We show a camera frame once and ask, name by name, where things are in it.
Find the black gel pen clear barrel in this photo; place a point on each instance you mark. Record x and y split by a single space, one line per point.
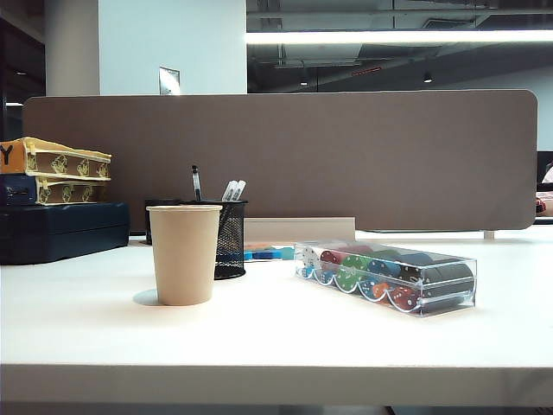
197 183

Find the black mesh pen holder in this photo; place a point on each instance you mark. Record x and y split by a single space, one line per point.
232 244

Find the teal tray of toy numbers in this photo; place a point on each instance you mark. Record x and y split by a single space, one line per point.
263 253

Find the white poker chip stack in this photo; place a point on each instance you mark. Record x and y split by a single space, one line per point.
310 257

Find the brown felt desk divider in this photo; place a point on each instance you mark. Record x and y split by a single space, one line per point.
324 155

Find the red poker chip stack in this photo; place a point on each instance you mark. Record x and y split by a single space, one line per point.
330 256

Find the green poker chip stack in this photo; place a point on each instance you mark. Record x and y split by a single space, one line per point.
356 261

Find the brown paper cup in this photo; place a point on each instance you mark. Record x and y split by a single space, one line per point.
183 259

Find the blue poker chip stack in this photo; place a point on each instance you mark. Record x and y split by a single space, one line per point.
384 266

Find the clear plastic poker chip case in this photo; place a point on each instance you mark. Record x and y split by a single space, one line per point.
432 294

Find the black poker chip stack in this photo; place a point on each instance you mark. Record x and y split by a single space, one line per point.
449 281

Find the long ceiling light strip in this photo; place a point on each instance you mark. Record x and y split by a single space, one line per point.
389 36

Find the large dark blue case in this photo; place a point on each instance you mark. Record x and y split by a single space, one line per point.
60 233

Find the small dark blue box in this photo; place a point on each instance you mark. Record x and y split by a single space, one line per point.
17 190

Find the white divider foot bracket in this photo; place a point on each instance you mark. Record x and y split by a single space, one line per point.
488 235

